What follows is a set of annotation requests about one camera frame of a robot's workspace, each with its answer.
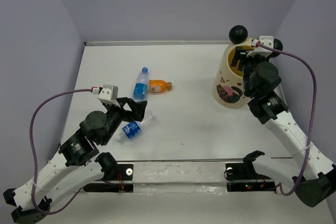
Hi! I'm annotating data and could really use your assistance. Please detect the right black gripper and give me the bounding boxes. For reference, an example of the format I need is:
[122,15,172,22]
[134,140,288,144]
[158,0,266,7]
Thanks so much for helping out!
[229,47,269,97]

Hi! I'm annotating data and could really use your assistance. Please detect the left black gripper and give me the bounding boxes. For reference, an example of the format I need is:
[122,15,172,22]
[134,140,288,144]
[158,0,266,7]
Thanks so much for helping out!
[101,97,149,145]

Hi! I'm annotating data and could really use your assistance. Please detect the upright-lying blue label water bottle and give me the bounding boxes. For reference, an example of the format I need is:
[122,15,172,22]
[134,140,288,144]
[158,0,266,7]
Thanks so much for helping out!
[133,67,149,101]

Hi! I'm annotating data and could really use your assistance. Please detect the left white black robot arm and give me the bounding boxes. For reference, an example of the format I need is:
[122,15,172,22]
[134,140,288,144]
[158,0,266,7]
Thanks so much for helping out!
[3,98,147,223]

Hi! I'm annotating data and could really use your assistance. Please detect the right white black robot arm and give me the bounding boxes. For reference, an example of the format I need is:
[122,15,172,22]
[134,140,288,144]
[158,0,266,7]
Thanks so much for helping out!
[231,44,335,207]

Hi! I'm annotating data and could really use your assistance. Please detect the cream bin with black ears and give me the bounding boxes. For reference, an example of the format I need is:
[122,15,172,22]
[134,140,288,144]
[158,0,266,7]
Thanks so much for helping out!
[212,25,283,109]

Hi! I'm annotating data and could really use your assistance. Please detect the orange juice bottle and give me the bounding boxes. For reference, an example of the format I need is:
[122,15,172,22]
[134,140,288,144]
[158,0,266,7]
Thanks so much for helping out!
[149,80,172,93]

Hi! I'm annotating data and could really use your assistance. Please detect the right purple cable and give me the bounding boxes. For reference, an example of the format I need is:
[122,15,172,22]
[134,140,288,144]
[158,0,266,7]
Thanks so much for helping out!
[258,42,318,196]

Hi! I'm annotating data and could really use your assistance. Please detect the purple cable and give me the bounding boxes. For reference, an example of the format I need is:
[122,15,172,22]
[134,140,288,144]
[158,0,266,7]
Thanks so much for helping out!
[29,88,100,214]
[258,42,318,196]

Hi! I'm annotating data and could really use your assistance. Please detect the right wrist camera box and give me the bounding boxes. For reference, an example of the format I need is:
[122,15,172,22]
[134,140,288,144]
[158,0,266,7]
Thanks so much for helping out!
[247,36,275,58]

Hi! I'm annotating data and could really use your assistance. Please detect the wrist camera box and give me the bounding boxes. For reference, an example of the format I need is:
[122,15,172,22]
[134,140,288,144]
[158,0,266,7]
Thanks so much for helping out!
[247,36,275,58]
[97,84,119,106]

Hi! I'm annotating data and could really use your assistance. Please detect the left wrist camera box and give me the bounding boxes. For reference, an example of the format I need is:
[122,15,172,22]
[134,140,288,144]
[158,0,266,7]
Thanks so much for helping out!
[97,84,119,106]

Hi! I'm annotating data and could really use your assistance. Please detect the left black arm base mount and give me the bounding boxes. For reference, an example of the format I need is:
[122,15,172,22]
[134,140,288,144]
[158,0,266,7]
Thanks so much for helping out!
[83,162,134,193]

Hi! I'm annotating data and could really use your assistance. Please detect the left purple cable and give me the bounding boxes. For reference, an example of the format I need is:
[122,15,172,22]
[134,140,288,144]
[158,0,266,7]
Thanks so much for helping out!
[29,88,100,214]

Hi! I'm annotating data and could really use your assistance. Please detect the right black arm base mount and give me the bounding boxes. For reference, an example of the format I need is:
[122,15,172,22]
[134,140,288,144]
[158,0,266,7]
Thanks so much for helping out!
[223,163,277,193]

